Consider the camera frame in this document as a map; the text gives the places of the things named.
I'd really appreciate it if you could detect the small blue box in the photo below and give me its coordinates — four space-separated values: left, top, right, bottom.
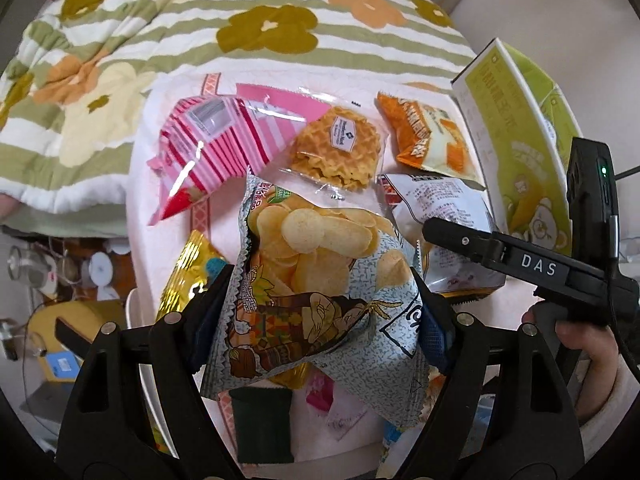
47 352 81 378

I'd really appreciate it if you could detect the floral striped blanket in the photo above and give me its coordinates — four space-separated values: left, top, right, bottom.
0 0 481 238

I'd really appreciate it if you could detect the green cardboard box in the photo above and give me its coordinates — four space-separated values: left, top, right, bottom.
450 37 583 256

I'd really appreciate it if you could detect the person's right hand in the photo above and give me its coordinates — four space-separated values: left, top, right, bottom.
520 305 623 413

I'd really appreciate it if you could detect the pink striped snack bag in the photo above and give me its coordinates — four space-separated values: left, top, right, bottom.
146 82 333 227

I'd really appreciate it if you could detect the dark green snack packet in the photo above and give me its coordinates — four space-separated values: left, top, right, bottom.
229 387 295 465

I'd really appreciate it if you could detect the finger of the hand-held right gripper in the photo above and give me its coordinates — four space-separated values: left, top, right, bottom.
421 217 503 266

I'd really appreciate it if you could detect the pale pink cloth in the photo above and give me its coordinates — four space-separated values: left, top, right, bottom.
124 57 506 473

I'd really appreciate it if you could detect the white round container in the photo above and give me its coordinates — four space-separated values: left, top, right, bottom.
89 251 113 286

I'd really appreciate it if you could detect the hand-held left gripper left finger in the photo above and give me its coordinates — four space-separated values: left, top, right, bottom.
54 262 241 480

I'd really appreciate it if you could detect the yellow container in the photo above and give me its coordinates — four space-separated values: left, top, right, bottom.
27 302 126 386

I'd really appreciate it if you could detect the orange and white snack packet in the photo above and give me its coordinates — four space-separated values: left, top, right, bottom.
376 91 486 181

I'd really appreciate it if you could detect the blue and white snack packet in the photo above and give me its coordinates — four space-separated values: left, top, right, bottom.
377 422 416 478

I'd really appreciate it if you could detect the white and red snack packet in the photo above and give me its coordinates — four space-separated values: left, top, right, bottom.
377 172 506 301

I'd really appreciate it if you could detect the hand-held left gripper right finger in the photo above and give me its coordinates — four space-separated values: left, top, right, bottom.
395 266 587 480

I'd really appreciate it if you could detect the yellow foil snack packet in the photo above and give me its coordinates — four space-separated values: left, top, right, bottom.
155 230 228 323

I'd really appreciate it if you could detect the glass jar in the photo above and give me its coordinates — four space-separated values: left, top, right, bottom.
6 245 33 281

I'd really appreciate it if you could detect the grey patterned potato chip bag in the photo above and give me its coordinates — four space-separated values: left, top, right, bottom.
200 172 433 428

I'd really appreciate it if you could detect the clear waffle cookie packet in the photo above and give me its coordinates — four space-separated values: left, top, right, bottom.
277 85 391 201

